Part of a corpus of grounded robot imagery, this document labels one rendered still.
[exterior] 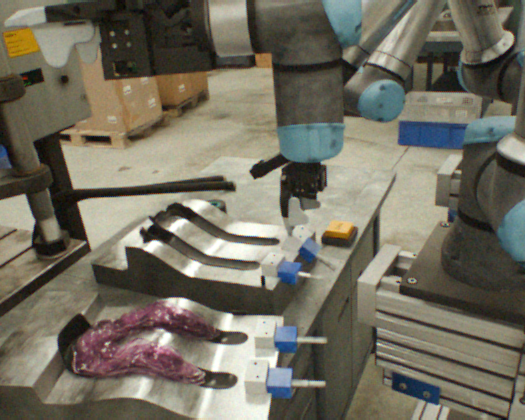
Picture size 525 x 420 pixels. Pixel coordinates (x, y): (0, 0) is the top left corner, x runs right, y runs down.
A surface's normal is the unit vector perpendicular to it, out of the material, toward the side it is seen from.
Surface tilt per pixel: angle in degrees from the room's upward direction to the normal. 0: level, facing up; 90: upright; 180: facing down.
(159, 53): 82
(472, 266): 73
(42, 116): 90
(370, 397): 0
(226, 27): 97
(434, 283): 0
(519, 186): 90
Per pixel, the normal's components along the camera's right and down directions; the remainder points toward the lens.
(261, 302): -0.42, 0.45
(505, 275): -0.24, 0.18
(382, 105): 0.37, 0.39
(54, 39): 0.10, 0.33
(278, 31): -0.07, 0.74
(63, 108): 0.90, 0.12
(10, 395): -0.14, 0.47
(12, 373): -0.09, -0.88
